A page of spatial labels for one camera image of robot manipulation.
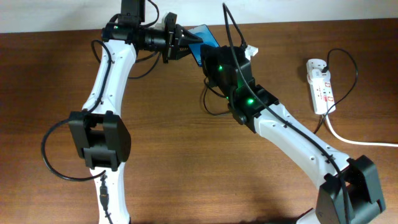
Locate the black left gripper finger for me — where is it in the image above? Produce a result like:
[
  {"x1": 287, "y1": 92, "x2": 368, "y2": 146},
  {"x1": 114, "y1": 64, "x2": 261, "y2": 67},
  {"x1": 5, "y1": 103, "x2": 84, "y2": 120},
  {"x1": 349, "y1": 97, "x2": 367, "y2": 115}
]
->
[
  {"x1": 178, "y1": 26, "x2": 203, "y2": 44},
  {"x1": 169, "y1": 45, "x2": 192, "y2": 60}
]

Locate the blue Galaxy smartphone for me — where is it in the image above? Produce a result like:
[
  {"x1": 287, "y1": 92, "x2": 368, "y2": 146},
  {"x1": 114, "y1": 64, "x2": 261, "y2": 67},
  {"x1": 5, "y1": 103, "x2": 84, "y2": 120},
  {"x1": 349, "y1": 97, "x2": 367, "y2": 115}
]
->
[{"x1": 188, "y1": 24, "x2": 220, "y2": 67}]

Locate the black charger cable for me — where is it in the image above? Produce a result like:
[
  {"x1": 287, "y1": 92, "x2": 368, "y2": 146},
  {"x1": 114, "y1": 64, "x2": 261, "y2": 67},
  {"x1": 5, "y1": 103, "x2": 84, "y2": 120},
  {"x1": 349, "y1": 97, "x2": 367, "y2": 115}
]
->
[{"x1": 202, "y1": 47, "x2": 359, "y2": 135}]

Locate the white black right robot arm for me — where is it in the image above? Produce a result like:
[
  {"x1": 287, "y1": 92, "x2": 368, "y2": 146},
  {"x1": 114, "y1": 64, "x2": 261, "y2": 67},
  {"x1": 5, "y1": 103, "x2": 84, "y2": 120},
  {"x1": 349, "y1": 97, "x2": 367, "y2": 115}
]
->
[{"x1": 200, "y1": 44, "x2": 386, "y2": 223}]

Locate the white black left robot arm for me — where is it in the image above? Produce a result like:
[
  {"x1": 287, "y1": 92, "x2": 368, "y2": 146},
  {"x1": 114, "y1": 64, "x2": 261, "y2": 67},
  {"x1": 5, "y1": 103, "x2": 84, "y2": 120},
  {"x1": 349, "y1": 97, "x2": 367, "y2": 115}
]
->
[{"x1": 68, "y1": 1, "x2": 203, "y2": 223}]

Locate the white charger adapter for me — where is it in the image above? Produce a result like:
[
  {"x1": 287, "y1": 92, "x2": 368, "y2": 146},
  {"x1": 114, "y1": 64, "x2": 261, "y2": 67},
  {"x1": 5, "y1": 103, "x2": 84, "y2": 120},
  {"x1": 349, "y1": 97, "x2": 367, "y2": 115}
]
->
[{"x1": 307, "y1": 68, "x2": 330, "y2": 83}]

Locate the white power strip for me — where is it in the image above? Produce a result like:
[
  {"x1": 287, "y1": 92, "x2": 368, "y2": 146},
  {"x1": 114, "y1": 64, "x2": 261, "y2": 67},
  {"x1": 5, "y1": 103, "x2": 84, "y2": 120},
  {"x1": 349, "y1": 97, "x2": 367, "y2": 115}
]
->
[{"x1": 306, "y1": 58, "x2": 335, "y2": 115}]

